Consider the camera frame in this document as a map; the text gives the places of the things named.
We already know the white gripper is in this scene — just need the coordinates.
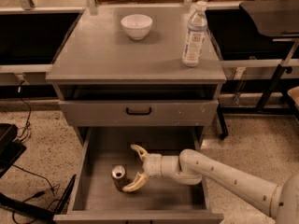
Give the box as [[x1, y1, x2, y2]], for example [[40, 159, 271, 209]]
[[122, 144, 162, 192]]

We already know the orange soda can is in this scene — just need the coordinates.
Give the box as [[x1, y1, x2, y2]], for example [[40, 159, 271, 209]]
[[111, 165, 128, 191]]

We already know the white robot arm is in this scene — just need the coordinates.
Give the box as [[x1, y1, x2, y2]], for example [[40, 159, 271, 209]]
[[122, 145, 299, 224]]

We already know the closed grey top drawer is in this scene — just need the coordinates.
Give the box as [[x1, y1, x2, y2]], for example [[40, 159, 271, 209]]
[[59, 100, 218, 127]]

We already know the open grey middle drawer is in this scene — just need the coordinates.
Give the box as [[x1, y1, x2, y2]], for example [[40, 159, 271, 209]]
[[54, 127, 223, 224]]

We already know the grey drawer cabinet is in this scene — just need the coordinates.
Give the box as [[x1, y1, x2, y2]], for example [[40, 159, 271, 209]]
[[45, 4, 227, 224]]

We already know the black equipment base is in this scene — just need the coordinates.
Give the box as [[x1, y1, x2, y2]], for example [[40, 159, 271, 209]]
[[0, 122, 78, 224]]

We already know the white ceramic bowl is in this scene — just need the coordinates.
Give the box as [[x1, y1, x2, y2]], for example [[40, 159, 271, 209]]
[[121, 14, 152, 40]]

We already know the clear plastic water bottle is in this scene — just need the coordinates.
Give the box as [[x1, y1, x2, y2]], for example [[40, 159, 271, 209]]
[[182, 1, 207, 67]]

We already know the black drawer handle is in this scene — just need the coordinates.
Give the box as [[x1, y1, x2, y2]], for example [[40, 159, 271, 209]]
[[125, 107, 152, 116]]

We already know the black floor cable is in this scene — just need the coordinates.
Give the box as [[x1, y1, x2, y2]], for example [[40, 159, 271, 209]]
[[15, 79, 33, 142]]

